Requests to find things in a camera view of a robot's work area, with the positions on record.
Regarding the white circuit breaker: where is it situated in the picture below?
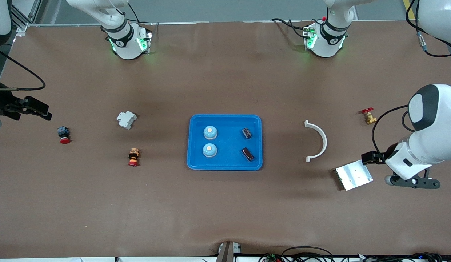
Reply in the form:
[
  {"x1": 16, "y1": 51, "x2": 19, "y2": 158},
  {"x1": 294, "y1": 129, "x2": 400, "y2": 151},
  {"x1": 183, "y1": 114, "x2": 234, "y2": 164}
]
[{"x1": 116, "y1": 111, "x2": 138, "y2": 130}]

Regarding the black cable bundle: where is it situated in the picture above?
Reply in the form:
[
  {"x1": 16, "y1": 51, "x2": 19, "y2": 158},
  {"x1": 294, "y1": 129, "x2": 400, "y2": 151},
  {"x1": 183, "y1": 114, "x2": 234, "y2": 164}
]
[{"x1": 358, "y1": 252, "x2": 451, "y2": 262}]

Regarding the black red mushroom push button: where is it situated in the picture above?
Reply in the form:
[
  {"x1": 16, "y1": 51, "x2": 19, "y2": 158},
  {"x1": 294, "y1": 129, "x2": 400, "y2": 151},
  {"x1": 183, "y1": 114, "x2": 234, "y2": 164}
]
[{"x1": 57, "y1": 126, "x2": 71, "y2": 144}]

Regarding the black cable loop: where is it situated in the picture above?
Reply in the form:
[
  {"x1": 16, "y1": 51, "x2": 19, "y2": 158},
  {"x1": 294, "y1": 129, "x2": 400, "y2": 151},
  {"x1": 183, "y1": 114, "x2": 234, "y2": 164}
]
[{"x1": 281, "y1": 246, "x2": 335, "y2": 262}]

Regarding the blue plastic tray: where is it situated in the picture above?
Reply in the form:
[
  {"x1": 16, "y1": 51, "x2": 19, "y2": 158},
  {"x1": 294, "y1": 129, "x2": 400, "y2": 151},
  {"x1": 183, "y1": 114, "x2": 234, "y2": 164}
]
[{"x1": 187, "y1": 114, "x2": 263, "y2": 171}]

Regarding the brass valve with red handle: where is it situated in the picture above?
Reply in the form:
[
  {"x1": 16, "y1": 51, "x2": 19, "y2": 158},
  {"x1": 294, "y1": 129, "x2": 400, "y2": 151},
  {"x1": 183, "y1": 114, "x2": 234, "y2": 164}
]
[{"x1": 361, "y1": 107, "x2": 378, "y2": 125}]

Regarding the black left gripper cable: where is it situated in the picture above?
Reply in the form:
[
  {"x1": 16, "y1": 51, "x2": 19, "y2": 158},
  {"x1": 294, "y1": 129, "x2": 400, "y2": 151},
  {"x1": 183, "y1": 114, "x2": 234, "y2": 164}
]
[{"x1": 372, "y1": 105, "x2": 411, "y2": 153}]

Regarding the aluminium plate with holes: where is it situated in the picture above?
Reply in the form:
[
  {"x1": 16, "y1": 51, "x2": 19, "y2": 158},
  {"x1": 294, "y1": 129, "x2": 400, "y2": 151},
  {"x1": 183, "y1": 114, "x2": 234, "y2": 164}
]
[{"x1": 335, "y1": 159, "x2": 374, "y2": 191}]

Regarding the white semicircular bracket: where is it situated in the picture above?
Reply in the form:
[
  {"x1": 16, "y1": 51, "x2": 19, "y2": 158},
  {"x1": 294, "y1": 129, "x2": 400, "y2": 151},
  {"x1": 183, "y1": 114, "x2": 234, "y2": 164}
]
[{"x1": 304, "y1": 120, "x2": 328, "y2": 163}]

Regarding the brown table mat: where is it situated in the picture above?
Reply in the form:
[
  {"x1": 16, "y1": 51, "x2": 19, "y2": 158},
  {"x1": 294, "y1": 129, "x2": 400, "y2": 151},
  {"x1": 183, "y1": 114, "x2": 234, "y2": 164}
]
[{"x1": 0, "y1": 21, "x2": 451, "y2": 258}]

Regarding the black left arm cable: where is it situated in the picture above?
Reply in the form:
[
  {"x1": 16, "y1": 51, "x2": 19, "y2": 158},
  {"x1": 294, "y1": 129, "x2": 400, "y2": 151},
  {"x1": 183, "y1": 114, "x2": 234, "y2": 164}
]
[{"x1": 406, "y1": 0, "x2": 451, "y2": 57}]

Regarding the black base cable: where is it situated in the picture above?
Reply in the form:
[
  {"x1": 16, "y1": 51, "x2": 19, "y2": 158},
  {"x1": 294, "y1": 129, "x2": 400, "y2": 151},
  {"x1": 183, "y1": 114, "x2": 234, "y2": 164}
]
[{"x1": 271, "y1": 17, "x2": 313, "y2": 39}]

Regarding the grey metal table clamp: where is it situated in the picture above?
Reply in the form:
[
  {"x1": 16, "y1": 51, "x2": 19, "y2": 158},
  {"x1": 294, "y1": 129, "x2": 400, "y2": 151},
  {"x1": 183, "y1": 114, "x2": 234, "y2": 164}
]
[{"x1": 217, "y1": 242, "x2": 242, "y2": 262}]

